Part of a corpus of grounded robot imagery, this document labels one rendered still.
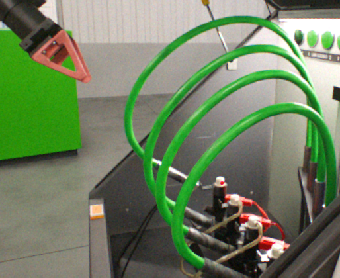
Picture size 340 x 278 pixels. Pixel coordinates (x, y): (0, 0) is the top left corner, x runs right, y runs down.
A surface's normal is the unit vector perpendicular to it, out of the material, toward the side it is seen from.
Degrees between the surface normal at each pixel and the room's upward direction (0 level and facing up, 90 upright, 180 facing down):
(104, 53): 90
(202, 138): 90
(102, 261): 0
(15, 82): 90
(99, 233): 0
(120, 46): 90
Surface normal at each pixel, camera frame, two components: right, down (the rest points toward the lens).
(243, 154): 0.33, 0.26
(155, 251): 0.02, -0.96
